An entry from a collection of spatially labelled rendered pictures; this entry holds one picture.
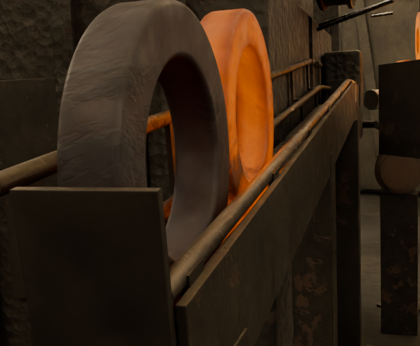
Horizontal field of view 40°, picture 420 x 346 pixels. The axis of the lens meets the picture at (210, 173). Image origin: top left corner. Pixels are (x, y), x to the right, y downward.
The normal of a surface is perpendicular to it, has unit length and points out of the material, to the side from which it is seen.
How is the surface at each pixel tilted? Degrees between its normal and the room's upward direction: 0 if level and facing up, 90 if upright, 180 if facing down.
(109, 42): 48
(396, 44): 90
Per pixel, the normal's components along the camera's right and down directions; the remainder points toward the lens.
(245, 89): -0.25, 0.54
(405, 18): -0.53, 0.12
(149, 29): 0.95, 0.00
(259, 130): -0.30, -0.16
